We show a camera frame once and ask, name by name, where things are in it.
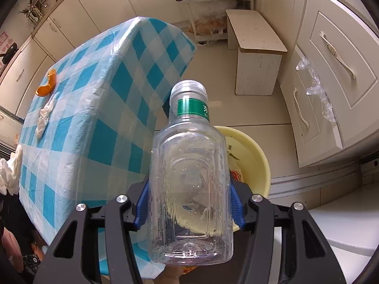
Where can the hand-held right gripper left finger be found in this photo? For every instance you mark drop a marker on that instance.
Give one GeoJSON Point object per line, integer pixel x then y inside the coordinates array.
{"type": "Point", "coordinates": [141, 207]}

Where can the black wok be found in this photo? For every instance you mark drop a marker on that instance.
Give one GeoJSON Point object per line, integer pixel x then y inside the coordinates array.
{"type": "Point", "coordinates": [10, 51]}

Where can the yellow plastic basin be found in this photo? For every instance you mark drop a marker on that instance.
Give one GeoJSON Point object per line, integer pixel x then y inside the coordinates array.
{"type": "Point", "coordinates": [254, 159]}

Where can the orange peel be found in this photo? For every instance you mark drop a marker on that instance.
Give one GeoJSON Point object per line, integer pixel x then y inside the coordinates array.
{"type": "Point", "coordinates": [49, 87]}

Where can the pink patterned wall sticker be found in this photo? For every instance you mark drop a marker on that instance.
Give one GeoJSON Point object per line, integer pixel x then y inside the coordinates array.
{"type": "Point", "coordinates": [3, 41]}

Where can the white kitchen base cabinets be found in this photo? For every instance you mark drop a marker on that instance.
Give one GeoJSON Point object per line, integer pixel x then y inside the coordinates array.
{"type": "Point", "coordinates": [88, 3]}

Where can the translucent food bag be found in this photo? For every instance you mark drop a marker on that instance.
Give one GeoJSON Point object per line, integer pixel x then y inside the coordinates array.
{"type": "Point", "coordinates": [210, 23]}

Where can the white storage rack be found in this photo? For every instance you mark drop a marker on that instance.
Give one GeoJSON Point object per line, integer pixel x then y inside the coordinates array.
{"type": "Point", "coordinates": [219, 0]}

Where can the plain white plastic bag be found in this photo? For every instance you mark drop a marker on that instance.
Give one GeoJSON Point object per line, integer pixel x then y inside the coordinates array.
{"type": "Point", "coordinates": [10, 171]}

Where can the kitchen utensil rack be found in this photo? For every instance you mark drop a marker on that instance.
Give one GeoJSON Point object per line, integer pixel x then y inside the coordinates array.
{"type": "Point", "coordinates": [31, 7]}

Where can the small white stool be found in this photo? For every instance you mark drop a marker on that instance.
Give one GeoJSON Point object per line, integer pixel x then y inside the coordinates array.
{"type": "Point", "coordinates": [257, 41]}

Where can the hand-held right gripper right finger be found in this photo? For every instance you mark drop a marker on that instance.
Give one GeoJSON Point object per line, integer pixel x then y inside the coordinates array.
{"type": "Point", "coordinates": [237, 204]}

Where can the blue white checkered tablecloth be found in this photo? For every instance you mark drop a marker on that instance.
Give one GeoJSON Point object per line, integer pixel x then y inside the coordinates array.
{"type": "Point", "coordinates": [103, 94]}

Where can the clear plastic bottle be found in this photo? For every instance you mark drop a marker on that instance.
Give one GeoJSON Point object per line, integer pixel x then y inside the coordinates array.
{"type": "Point", "coordinates": [189, 168]}

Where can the red printed white plastic bag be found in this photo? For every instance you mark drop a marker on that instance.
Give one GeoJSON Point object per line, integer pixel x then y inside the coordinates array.
{"type": "Point", "coordinates": [235, 161]}

